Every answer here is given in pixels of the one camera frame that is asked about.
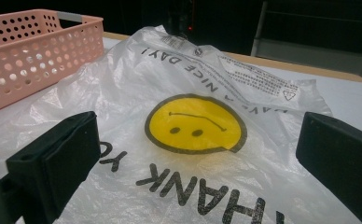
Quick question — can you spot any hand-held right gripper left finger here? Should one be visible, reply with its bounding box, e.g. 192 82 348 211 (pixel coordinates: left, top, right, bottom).
5 110 102 224

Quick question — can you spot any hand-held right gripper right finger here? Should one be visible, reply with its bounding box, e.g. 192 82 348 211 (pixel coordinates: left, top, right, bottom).
295 111 362 224

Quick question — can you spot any white smiley print plastic bag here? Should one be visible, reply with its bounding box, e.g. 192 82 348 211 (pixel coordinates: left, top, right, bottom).
0 24 362 224

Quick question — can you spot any pink perforated plastic basket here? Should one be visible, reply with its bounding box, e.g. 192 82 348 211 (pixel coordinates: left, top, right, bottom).
0 8 104 118

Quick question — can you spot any white table sheet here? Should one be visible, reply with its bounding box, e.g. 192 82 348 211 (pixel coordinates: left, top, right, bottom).
0 36 362 175

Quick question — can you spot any black equipment rack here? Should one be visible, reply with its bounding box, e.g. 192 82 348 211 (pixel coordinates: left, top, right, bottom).
164 0 201 37

